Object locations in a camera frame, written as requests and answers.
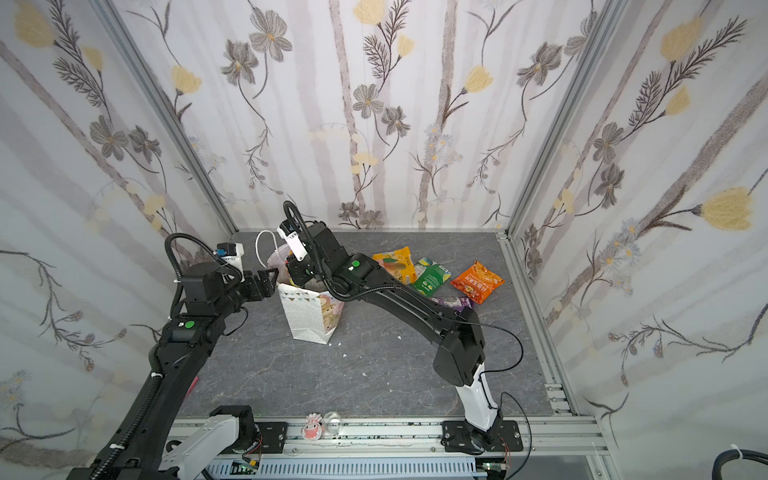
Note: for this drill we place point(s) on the clear round ornament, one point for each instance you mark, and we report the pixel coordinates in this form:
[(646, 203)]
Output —
[(332, 423)]

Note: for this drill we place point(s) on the small green snack packet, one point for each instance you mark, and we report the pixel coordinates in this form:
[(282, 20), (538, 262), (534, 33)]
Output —
[(430, 276)]

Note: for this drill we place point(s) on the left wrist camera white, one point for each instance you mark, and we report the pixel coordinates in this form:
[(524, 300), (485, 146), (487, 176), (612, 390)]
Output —
[(232, 254)]

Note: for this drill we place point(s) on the cartoon animal paper bag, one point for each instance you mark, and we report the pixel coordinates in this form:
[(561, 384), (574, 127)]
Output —
[(312, 315)]

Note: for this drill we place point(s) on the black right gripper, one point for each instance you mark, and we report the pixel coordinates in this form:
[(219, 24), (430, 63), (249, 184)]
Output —
[(300, 276)]

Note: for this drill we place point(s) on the yellow snack packet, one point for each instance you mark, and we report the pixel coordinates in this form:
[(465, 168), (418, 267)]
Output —
[(399, 264)]

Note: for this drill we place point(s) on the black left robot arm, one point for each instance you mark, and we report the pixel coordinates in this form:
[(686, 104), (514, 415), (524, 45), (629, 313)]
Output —
[(206, 295)]

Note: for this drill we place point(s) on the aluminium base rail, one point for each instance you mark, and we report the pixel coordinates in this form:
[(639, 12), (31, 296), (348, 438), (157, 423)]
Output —
[(554, 447)]

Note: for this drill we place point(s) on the purple candy packet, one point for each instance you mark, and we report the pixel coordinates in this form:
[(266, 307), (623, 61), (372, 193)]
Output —
[(456, 303)]

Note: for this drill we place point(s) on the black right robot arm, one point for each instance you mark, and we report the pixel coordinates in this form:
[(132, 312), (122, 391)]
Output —
[(316, 255)]

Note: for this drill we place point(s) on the pink toy figure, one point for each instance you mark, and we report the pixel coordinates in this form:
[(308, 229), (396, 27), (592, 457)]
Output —
[(313, 427)]

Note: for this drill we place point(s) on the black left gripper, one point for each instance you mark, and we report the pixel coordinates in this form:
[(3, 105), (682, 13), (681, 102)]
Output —
[(267, 287)]

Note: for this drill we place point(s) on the orange red snack packet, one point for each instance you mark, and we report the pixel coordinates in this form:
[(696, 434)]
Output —
[(477, 282)]

